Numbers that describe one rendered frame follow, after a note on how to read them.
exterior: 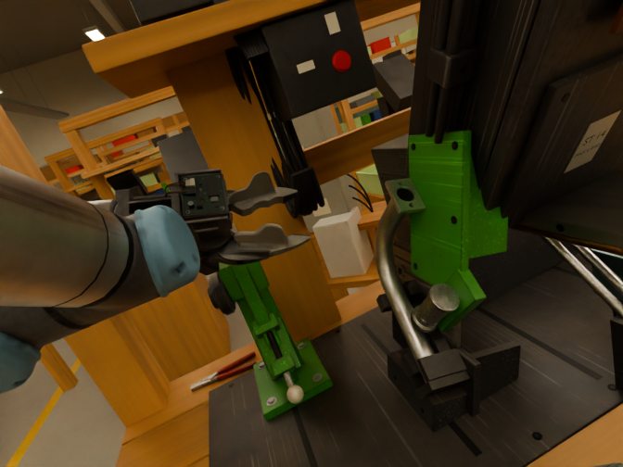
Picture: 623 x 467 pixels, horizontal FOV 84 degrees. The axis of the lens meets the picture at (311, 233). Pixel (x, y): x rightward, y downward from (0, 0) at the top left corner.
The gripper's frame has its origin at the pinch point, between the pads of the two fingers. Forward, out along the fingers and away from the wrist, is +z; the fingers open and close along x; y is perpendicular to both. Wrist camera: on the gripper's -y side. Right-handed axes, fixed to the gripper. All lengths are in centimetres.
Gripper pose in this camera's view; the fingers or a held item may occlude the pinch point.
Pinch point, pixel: (294, 218)
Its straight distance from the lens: 46.5
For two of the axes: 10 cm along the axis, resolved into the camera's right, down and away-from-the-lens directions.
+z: 9.6, -1.4, 2.4
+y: 1.3, -5.2, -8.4
